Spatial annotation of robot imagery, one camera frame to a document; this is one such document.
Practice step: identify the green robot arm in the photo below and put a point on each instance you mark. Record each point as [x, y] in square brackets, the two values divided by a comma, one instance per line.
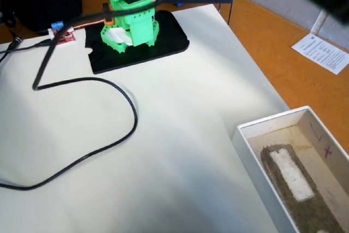
[136, 23]

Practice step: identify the printed paper sheet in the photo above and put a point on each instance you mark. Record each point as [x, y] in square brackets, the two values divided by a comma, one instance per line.
[321, 53]

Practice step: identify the black base mat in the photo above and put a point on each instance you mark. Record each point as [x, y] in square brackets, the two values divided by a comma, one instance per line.
[163, 42]

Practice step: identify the white cardboard box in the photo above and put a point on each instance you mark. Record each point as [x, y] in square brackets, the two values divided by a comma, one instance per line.
[251, 145]

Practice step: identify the white foam insert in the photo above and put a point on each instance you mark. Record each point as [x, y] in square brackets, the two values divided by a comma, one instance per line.
[293, 175]

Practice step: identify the white crumpled paper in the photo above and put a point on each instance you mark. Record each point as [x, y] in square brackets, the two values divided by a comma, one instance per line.
[117, 36]

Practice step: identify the orange-tipped clamp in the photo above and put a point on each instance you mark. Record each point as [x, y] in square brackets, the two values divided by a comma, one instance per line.
[108, 20]

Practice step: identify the red circuit board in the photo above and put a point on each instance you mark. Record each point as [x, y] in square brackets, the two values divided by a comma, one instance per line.
[65, 38]

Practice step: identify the white metal post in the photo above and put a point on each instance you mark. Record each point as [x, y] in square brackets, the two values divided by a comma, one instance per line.
[317, 23]

